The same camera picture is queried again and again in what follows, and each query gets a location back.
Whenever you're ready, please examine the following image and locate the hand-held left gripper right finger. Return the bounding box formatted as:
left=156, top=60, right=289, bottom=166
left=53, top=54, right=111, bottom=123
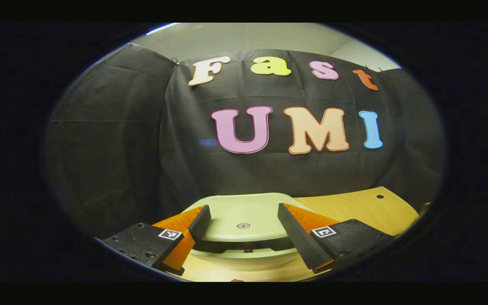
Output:
left=277, top=202, right=396, bottom=274

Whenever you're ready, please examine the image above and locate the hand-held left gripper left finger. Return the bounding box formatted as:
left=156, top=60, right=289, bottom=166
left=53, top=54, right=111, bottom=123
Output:
left=100, top=205, right=212, bottom=276

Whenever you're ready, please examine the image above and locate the pale green desktop garbage bin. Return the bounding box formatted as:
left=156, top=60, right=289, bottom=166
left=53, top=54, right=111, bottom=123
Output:
left=180, top=193, right=314, bottom=271

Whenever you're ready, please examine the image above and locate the wooden desktop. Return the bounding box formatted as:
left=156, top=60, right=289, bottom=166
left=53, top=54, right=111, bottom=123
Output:
left=176, top=186, right=420, bottom=283

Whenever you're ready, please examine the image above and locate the black backdrop cloth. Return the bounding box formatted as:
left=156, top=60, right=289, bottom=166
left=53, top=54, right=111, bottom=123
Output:
left=45, top=42, right=446, bottom=242

